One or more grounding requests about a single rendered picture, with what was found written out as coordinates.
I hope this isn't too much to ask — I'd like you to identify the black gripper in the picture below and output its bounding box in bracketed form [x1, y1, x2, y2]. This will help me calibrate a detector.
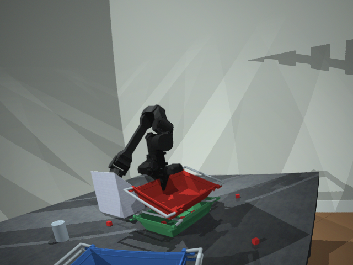
[147, 151, 183, 191]

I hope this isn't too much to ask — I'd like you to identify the green plastic tray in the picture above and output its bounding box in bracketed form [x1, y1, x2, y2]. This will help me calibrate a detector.
[130, 197, 220, 237]

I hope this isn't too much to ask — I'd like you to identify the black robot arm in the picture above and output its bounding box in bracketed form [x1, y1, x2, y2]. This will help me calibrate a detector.
[108, 105, 174, 178]

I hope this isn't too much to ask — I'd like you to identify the grey cylinder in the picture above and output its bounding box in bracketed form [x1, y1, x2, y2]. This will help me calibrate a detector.
[51, 220, 69, 243]

